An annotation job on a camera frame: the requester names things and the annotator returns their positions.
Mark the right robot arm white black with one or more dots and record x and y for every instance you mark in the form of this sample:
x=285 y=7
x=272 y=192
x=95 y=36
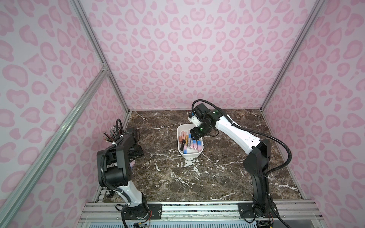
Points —
x=207 y=117

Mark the white storage box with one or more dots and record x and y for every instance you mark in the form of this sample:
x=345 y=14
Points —
x=187 y=146

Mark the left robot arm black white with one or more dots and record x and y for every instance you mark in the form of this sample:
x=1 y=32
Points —
x=115 y=172

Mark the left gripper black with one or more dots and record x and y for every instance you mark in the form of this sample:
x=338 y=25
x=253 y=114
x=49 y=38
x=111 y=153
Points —
x=135 y=149

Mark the dark metallic lipstick tube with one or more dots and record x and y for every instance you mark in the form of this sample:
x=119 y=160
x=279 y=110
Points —
x=182 y=145

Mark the pink blue square lipstick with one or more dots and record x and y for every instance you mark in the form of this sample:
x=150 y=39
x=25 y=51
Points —
x=199 y=146

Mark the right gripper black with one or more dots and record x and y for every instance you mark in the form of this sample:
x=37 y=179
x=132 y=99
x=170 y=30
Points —
x=195 y=133

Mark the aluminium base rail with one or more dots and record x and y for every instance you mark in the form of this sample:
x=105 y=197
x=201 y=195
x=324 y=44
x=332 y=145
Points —
x=210 y=214

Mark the bundle of coloured pencils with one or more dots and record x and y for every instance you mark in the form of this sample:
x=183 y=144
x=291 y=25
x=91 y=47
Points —
x=114 y=134

